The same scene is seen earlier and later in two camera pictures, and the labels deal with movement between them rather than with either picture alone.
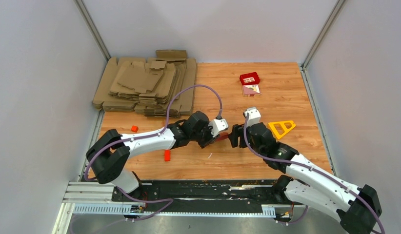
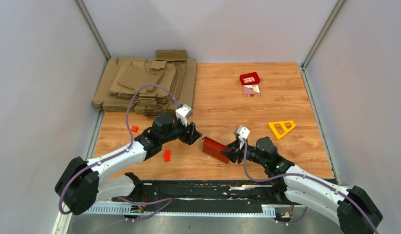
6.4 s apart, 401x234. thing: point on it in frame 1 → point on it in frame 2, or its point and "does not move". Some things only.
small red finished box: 250,78 does not move
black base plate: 268,192 does not move
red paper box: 223,135 → 214,149
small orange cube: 134,128 does not move
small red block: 167,155 does not move
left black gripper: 210,139 → 189,138
